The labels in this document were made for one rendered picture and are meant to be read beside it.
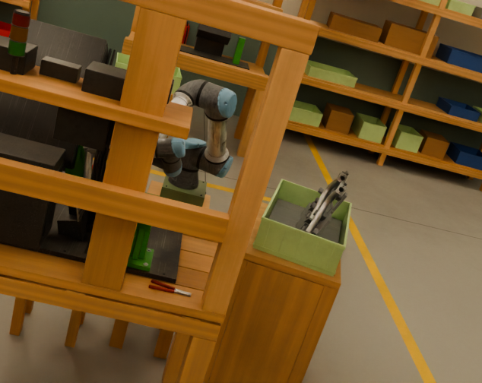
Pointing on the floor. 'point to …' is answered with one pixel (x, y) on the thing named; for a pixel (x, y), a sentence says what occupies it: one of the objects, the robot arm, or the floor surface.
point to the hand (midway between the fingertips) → (90, 153)
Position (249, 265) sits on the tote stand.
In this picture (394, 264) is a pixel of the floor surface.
